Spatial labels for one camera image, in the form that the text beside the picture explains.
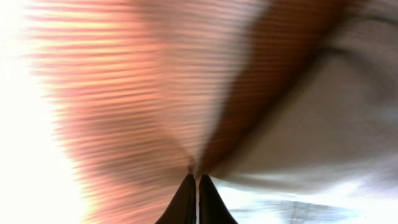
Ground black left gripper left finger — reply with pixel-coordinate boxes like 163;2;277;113
155;174;197;224

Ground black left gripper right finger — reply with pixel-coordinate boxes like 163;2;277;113
199;174;238;224

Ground light blue denim shorts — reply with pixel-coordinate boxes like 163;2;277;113
212;0;397;224

